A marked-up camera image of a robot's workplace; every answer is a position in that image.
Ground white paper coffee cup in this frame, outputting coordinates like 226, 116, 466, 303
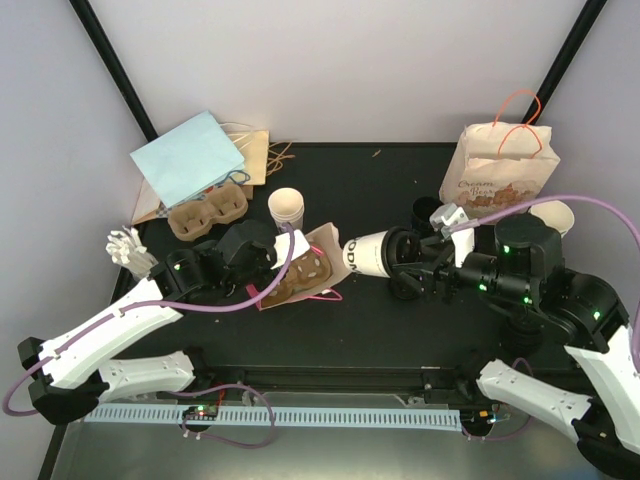
342, 231, 390, 278

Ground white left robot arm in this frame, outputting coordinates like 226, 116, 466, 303
2, 220, 296, 425

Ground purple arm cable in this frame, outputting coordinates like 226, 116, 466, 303
449, 194, 640, 444
2, 222, 296, 449

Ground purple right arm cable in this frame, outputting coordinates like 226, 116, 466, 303
449, 194, 640, 444

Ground small stack paper cups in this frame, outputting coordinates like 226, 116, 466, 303
267, 187, 305, 232

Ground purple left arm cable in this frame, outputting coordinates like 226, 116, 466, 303
2, 222, 296, 449

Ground cream paper bag pink sides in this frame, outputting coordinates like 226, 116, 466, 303
255, 222, 350, 311

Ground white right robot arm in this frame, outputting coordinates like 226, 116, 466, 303
382, 213, 639, 479

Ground brown pulp cup carrier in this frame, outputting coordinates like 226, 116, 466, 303
261, 249, 332, 307

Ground black lid stacks right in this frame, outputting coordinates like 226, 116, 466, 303
499, 321, 543, 358

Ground black coffee cup lid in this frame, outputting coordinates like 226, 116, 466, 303
381, 226, 421, 277

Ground light blue paper bag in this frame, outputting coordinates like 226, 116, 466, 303
131, 111, 244, 207

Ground brown kraft paper bag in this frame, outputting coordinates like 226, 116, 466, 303
221, 122, 295, 200

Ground tall stack paper cups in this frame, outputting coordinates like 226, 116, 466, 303
529, 200, 575, 237

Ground stacked pulp cup carriers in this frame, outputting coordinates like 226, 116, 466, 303
168, 184, 248, 242

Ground black lid stack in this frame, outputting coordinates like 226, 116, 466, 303
411, 196, 442, 237

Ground Cream Bear printed paper bag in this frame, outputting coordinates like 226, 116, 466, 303
439, 89, 560, 219

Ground patterned flat paper bag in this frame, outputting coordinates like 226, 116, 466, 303
130, 180, 170, 225

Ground light blue slotted cable duct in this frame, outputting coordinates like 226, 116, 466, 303
84, 403, 462, 432

